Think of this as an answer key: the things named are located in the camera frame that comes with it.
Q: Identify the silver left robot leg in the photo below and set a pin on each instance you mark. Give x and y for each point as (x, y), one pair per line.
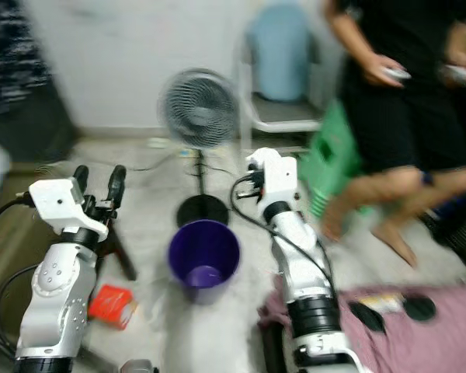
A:
(138, 367)

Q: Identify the white frame chair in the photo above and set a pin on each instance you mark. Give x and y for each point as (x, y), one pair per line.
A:
(283, 109)

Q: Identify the mauve cartoon print blanket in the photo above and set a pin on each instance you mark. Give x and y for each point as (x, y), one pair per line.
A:
(419, 346)

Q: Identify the green plastic stool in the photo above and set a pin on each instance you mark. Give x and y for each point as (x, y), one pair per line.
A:
(330, 155)

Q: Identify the person's right hand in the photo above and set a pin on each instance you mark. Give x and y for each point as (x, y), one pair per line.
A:
(379, 70)

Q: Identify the white handheld controller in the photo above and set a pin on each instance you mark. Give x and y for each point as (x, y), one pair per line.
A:
(398, 74)

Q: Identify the person in black clothes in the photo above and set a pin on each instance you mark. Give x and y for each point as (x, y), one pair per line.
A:
(392, 116)

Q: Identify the grey standing fan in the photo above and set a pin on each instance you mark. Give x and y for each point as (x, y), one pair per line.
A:
(198, 109)

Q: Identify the red cardboard box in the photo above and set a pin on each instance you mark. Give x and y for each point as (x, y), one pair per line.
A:
(113, 305)

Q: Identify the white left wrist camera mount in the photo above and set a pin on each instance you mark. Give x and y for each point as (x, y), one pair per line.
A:
(58, 203)

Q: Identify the dark tripod stand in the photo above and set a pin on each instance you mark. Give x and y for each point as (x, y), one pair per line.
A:
(126, 260)

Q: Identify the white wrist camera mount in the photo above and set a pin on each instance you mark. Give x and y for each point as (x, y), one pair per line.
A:
(58, 203)
(281, 183)

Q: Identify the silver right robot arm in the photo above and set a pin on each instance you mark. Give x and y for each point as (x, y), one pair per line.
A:
(299, 256)

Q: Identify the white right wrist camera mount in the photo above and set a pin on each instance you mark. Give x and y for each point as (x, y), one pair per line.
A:
(281, 183)

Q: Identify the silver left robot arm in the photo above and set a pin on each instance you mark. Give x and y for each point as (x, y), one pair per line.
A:
(50, 303)

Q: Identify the person's left hand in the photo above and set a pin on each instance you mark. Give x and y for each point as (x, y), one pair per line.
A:
(460, 58)

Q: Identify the purple plastic bucket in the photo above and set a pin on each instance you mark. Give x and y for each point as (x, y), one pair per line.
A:
(202, 249)

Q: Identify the white power strip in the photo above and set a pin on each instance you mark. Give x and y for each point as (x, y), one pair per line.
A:
(163, 144)

